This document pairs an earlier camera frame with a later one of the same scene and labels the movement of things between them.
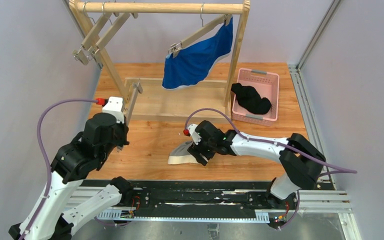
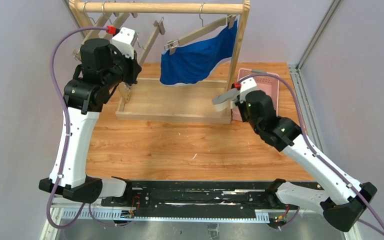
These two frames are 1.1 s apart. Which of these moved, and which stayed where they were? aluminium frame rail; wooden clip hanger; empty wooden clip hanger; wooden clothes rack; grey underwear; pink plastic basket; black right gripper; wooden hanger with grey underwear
Moved: black right gripper; grey underwear; wooden clip hanger; wooden hanger with grey underwear
Stayed: wooden clothes rack; empty wooden clip hanger; aluminium frame rail; pink plastic basket
